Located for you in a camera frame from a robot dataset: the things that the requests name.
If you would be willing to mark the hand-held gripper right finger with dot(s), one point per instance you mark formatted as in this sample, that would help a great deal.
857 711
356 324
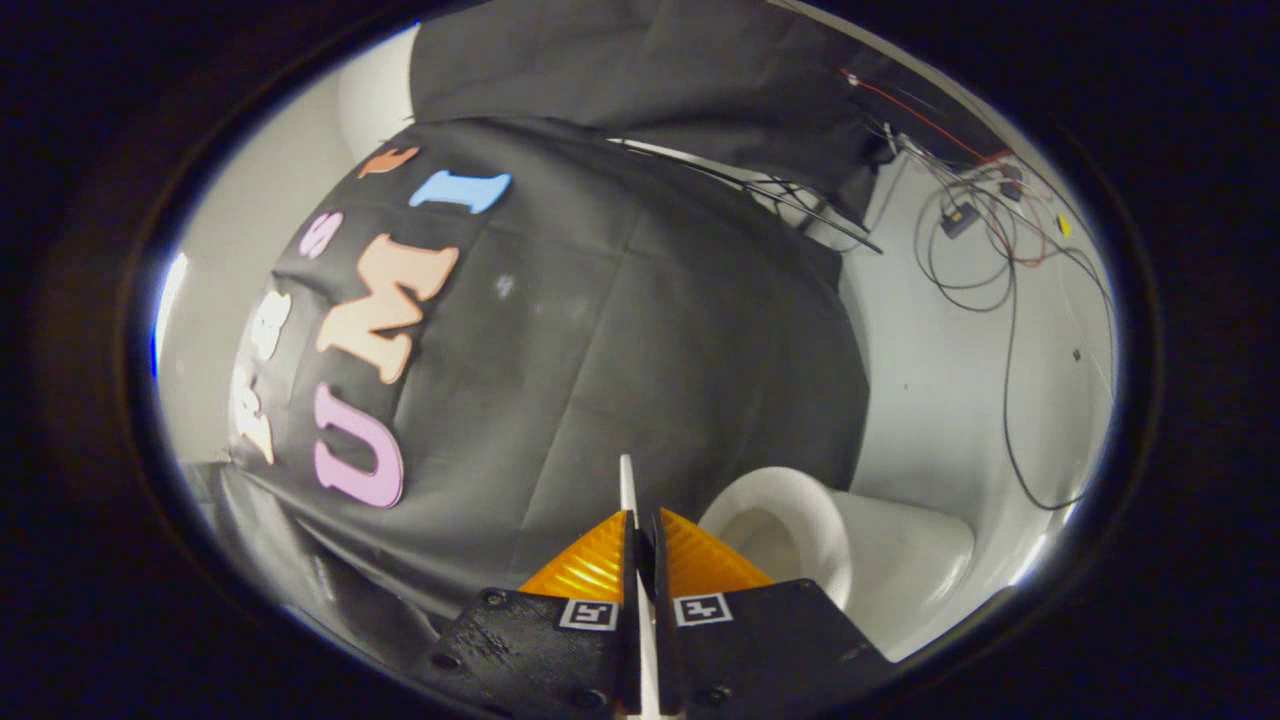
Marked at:
652 568

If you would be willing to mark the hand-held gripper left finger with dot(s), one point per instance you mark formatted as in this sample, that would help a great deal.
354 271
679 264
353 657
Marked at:
540 650

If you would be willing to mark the black light stand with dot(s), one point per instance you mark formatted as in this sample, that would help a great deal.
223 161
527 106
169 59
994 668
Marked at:
790 195

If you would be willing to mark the small black adapter box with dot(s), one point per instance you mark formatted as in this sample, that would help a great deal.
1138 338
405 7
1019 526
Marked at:
960 220

